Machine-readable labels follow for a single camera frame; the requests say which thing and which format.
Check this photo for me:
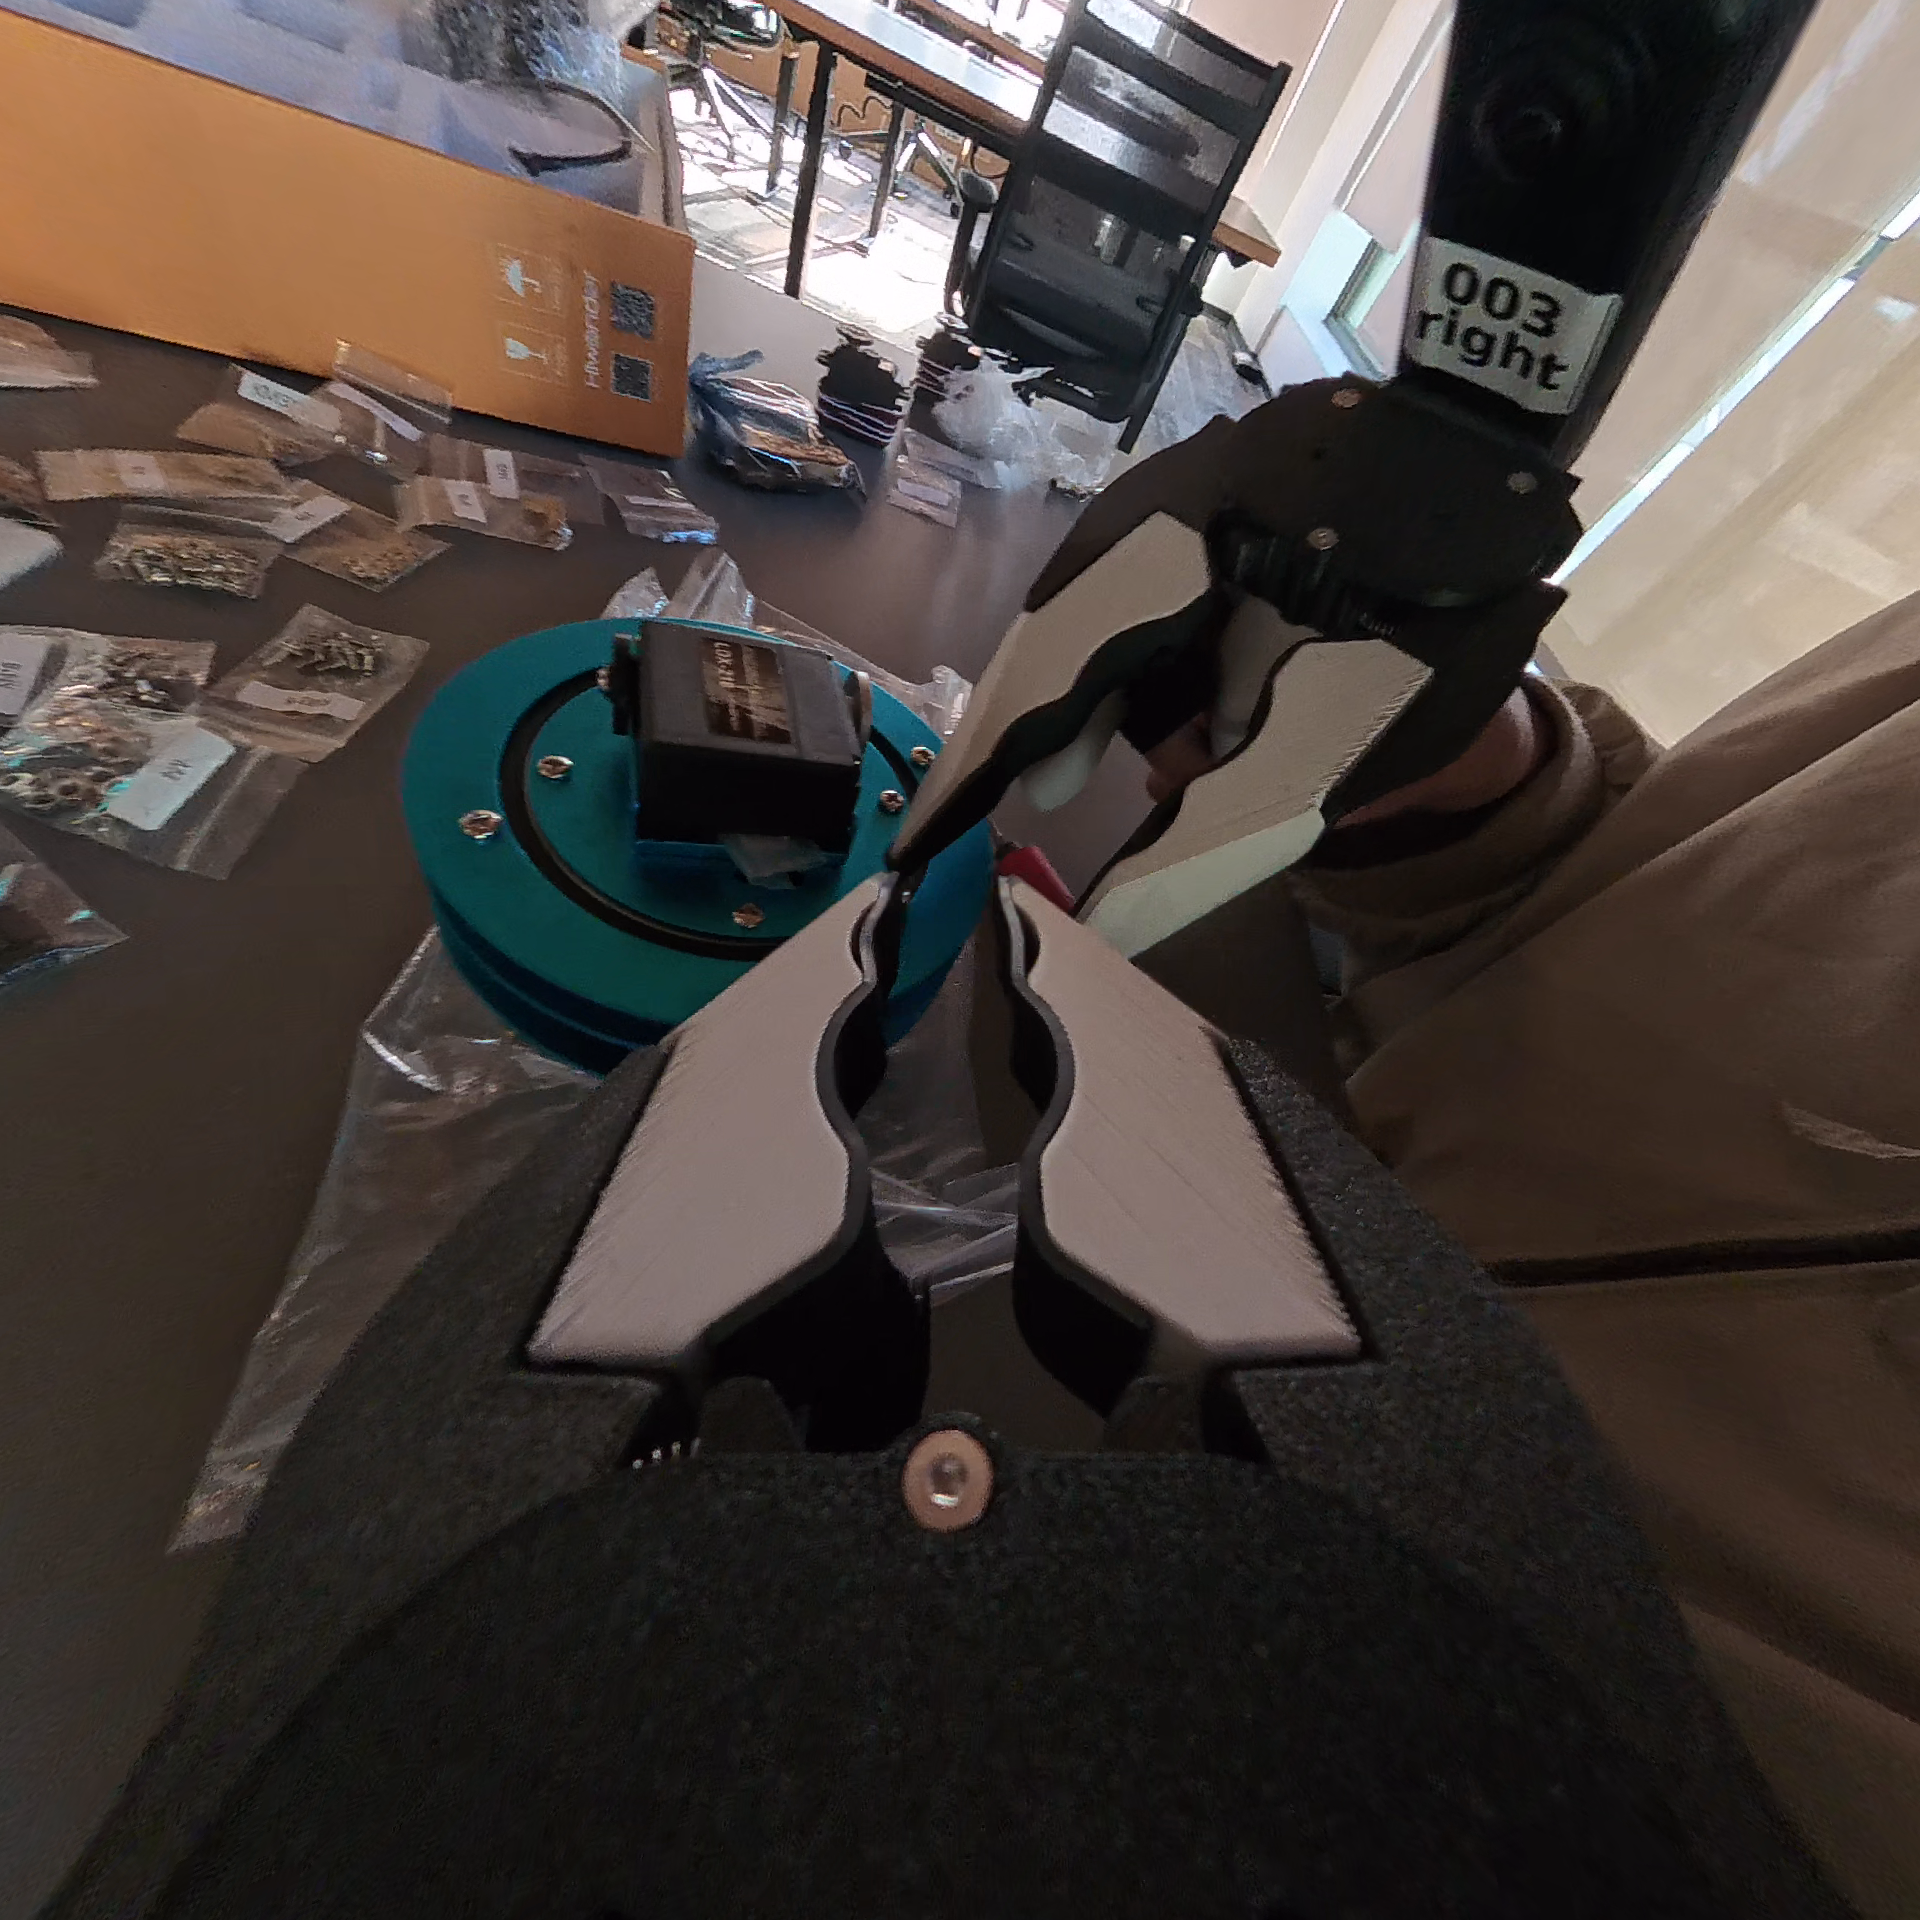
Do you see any wooden background table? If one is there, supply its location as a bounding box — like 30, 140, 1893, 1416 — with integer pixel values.
660, 0, 1280, 302

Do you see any person's right hand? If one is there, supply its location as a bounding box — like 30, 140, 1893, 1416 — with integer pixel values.
1328, 678, 1574, 868

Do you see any black office chair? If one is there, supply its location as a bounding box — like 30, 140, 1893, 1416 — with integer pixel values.
942, 0, 1295, 456

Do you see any orange cardboard box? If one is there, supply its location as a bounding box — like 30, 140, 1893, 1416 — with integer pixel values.
0, 0, 700, 459

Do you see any group of small screw bags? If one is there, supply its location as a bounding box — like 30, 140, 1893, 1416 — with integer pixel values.
0, 312, 980, 995

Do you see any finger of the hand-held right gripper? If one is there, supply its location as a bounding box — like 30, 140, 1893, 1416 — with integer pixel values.
885, 513, 1215, 884
1072, 630, 1439, 964

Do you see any black cable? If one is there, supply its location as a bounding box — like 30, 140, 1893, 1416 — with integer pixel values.
508, 81, 641, 177

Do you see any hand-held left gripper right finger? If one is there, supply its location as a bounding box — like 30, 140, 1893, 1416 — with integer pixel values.
988, 876, 1369, 1382

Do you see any blue round turntable base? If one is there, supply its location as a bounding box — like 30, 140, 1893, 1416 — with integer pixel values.
402, 614, 1000, 1077

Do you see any crumpled clear plastic wrap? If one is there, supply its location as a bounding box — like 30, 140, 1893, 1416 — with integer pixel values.
937, 356, 1114, 500

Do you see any person's right forearm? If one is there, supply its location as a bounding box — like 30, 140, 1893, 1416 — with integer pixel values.
1288, 678, 1670, 1051

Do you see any blue-tinted bag of parts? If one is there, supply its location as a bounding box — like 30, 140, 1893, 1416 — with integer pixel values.
686, 347, 872, 497

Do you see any black servo motor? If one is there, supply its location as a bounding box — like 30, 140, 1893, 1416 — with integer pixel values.
607, 618, 881, 860

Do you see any person's beige jacket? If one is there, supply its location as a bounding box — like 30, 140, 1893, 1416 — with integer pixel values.
1335, 592, 1920, 1920

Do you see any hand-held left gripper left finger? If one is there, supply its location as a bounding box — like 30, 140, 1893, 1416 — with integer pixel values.
521, 876, 911, 1382

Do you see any bubble wrap bundle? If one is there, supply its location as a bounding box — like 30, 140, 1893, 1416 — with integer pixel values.
402, 0, 663, 77

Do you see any large clear plastic bag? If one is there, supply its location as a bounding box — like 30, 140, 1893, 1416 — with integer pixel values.
168, 547, 1056, 1557

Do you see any grey desk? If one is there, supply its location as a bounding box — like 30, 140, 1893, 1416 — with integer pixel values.
0, 299, 1353, 1920

